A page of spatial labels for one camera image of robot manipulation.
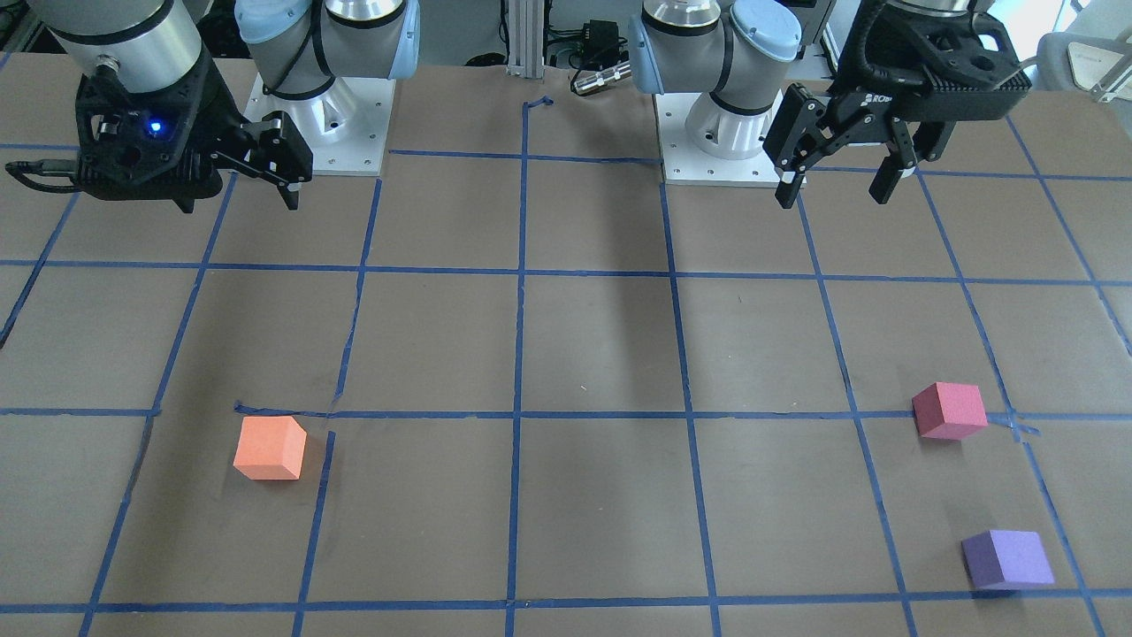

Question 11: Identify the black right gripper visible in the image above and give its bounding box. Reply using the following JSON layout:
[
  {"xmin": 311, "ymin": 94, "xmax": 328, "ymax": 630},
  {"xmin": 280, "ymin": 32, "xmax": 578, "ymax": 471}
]
[{"xmin": 74, "ymin": 50, "xmax": 314, "ymax": 213}]

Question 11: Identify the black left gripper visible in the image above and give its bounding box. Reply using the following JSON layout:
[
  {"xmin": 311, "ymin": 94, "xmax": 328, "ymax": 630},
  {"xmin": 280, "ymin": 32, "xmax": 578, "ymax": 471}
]
[{"xmin": 763, "ymin": 9, "xmax": 1034, "ymax": 209}]

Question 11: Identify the pink foam cube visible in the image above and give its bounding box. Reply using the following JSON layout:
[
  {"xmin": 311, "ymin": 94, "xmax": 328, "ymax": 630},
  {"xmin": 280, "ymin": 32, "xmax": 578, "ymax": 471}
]
[{"xmin": 911, "ymin": 382, "xmax": 988, "ymax": 441}]

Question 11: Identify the orange foam cube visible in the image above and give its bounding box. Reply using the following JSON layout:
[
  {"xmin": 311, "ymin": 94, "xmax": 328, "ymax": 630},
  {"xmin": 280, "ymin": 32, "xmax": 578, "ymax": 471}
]
[{"xmin": 232, "ymin": 415, "xmax": 308, "ymax": 480}]

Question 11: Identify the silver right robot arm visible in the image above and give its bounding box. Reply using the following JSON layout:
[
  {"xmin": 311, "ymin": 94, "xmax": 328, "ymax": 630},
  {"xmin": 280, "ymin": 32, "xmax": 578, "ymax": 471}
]
[{"xmin": 5, "ymin": 1, "xmax": 420, "ymax": 213}]

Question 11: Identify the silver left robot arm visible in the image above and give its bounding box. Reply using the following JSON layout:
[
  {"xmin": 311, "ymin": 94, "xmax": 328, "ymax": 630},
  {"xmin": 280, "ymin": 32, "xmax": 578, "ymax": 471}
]
[{"xmin": 628, "ymin": 1, "xmax": 1032, "ymax": 209}]

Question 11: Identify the silver metal cylinder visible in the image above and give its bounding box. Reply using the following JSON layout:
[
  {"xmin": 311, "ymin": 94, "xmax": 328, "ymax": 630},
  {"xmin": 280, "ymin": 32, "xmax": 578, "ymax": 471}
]
[{"xmin": 571, "ymin": 61, "xmax": 633, "ymax": 97}]

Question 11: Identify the black power adapter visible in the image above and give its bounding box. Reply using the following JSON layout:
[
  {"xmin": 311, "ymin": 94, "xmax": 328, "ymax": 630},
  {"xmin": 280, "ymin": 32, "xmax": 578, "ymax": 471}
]
[{"xmin": 561, "ymin": 19, "xmax": 623, "ymax": 70}]

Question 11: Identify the purple foam cube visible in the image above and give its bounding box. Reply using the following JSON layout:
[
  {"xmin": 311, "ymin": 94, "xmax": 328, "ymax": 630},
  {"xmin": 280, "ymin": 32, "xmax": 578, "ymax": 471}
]
[{"xmin": 960, "ymin": 530, "xmax": 1056, "ymax": 589}]

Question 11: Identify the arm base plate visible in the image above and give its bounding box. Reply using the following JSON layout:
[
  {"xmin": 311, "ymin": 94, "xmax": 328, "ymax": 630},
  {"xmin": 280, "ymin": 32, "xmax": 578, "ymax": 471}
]
[
  {"xmin": 243, "ymin": 77, "xmax": 397, "ymax": 177},
  {"xmin": 654, "ymin": 92, "xmax": 782, "ymax": 188}
]

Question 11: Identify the aluminium frame post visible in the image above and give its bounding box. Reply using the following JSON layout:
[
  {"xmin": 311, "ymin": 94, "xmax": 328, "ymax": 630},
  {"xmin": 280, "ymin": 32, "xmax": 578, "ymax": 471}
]
[{"xmin": 501, "ymin": 0, "xmax": 548, "ymax": 81}]

